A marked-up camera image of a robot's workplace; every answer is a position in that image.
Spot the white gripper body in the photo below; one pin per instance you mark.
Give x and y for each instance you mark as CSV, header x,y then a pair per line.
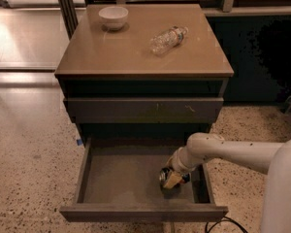
x,y
177,164

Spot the blue pepsi can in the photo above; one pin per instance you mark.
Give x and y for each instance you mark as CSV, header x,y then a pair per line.
x,y
185,178

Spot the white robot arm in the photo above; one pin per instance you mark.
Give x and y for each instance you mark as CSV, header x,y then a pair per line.
x,y
271,159

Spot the open grey middle drawer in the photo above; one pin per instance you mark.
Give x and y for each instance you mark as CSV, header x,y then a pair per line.
x,y
119,182

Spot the closed grey top drawer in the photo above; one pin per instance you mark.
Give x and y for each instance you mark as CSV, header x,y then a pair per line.
x,y
143,110

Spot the grey drawer cabinet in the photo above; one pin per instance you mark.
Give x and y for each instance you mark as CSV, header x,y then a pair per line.
x,y
99,63

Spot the blue tape piece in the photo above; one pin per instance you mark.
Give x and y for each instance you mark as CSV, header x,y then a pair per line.
x,y
79,142

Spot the clear plastic water bottle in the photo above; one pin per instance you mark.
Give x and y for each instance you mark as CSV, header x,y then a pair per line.
x,y
165,41

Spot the white ceramic bowl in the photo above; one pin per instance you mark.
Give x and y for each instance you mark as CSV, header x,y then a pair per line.
x,y
113,17

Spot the dark metal window post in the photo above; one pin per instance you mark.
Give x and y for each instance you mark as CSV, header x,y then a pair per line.
x,y
68,12

